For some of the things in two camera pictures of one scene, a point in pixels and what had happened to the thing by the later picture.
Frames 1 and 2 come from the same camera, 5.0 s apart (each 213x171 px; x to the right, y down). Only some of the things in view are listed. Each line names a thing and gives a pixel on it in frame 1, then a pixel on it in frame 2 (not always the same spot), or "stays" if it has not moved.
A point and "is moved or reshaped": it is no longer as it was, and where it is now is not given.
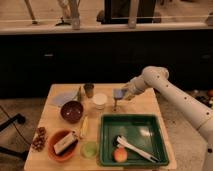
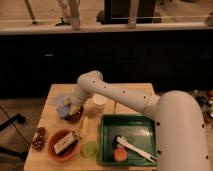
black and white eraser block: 65,144 stays
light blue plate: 59,98 stays
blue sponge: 118,92 is moved or reshaped
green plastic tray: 141,129 stays
